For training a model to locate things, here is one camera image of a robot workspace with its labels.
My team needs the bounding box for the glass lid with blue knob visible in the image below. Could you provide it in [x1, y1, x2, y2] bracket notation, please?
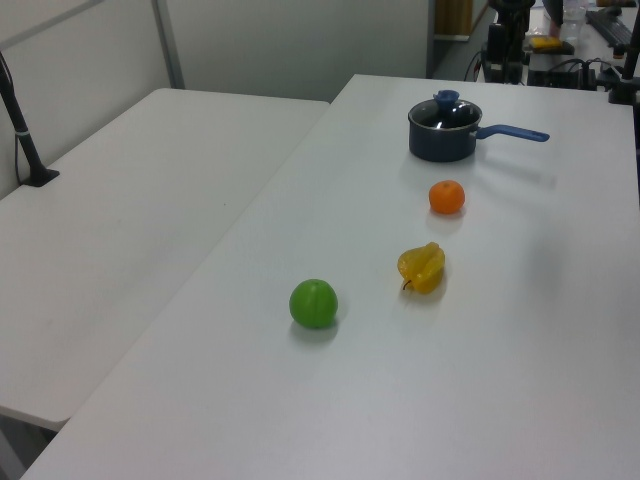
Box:
[409, 89, 482, 131]

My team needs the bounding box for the black cable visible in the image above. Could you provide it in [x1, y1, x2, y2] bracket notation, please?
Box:
[545, 57, 621, 76]

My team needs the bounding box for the black camera pole with base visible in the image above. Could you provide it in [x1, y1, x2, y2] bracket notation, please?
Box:
[0, 49, 61, 188]

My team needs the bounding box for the black Franka gripper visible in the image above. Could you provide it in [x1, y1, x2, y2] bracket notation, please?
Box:
[482, 20, 531, 84]

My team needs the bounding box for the black electronics box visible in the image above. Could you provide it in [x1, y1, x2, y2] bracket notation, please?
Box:
[527, 67, 598, 91]

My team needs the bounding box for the yellow toy starfruit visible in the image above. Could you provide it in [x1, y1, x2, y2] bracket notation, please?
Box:
[397, 241, 446, 295]

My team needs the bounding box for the black keyboard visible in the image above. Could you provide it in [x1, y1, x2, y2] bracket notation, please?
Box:
[585, 7, 635, 47]

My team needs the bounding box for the black camera stand with clamp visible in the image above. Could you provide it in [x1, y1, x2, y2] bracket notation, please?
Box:
[606, 43, 640, 106]

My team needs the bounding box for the white side table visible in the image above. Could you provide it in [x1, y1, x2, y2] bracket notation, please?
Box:
[0, 87, 331, 431]

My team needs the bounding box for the orange toy mandarin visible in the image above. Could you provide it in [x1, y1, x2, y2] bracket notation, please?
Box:
[428, 180, 466, 216]

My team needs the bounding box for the grey partition frame post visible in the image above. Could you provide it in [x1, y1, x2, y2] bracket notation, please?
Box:
[152, 0, 186, 90]

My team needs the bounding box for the clear plastic bottle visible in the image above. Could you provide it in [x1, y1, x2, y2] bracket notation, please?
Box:
[560, 0, 587, 45]

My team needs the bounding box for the green toy apple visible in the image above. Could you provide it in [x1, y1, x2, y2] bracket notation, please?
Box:
[289, 278, 339, 330]

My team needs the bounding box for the dark blue saucepan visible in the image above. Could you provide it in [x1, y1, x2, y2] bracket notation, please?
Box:
[407, 98, 551, 163]

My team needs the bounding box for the brown cardboard panel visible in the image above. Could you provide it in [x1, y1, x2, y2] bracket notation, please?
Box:
[433, 0, 487, 38]

